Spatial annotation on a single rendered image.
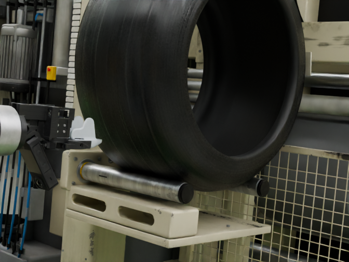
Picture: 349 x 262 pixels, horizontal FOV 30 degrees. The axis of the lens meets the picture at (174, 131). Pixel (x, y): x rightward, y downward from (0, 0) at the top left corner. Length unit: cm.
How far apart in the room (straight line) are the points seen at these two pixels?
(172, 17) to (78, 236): 71
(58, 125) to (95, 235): 56
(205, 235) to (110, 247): 39
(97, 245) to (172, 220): 42
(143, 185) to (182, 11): 40
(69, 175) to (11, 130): 48
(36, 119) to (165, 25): 32
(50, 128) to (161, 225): 34
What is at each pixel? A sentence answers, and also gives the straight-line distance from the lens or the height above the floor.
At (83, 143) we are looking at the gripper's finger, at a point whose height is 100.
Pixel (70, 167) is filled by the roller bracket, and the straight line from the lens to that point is 161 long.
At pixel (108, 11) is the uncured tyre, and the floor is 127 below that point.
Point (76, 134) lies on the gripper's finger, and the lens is 127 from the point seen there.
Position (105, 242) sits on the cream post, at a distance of 176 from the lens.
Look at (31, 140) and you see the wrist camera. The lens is 122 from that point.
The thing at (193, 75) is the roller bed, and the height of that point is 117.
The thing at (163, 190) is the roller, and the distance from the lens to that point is 141.
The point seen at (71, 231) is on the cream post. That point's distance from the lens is 179.
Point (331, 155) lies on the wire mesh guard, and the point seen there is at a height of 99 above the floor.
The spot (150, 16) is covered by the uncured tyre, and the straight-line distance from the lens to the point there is 131.
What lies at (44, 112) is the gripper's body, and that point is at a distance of 123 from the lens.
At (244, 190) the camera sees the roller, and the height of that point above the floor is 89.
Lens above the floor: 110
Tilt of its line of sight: 3 degrees down
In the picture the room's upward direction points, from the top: 5 degrees clockwise
